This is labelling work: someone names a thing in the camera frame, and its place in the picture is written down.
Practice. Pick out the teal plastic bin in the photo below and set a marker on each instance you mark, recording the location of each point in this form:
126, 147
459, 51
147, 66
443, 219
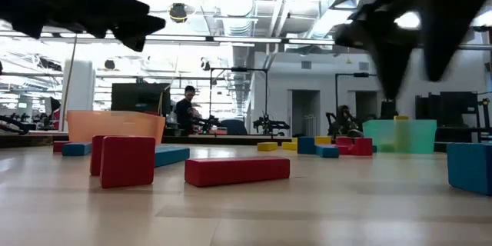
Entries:
419, 136

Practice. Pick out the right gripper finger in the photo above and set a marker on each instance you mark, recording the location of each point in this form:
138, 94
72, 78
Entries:
446, 34
388, 54

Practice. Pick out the black monitor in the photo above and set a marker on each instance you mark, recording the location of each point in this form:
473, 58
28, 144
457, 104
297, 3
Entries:
140, 98

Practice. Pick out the black shelving rack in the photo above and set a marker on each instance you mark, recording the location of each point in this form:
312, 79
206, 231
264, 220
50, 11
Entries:
453, 111

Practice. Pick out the yellow wooden block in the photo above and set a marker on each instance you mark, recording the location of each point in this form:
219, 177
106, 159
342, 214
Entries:
323, 140
289, 146
401, 134
267, 147

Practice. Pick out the black ceiling dome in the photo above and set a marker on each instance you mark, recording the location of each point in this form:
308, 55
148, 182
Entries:
178, 12

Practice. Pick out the red arch wooden block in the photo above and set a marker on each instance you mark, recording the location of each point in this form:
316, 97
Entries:
127, 161

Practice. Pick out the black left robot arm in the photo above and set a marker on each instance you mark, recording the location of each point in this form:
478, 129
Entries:
19, 0

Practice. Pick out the white column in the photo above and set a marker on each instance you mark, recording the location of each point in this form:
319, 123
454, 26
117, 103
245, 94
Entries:
78, 84

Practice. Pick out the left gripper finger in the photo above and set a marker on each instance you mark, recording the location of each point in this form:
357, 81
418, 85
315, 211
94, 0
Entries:
128, 7
142, 30

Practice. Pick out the orange plastic bin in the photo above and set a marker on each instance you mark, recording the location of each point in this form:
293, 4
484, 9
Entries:
115, 125

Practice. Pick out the long ceiling light bar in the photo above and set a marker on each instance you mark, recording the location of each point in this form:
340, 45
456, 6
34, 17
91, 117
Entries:
230, 39

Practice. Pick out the black gantry frame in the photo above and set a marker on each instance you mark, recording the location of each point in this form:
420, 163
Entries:
357, 74
238, 69

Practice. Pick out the person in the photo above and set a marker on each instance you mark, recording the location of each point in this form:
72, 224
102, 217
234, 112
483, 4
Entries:
185, 111
343, 121

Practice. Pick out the black background robot arm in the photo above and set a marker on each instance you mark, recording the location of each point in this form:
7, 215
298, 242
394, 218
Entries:
15, 127
207, 123
269, 125

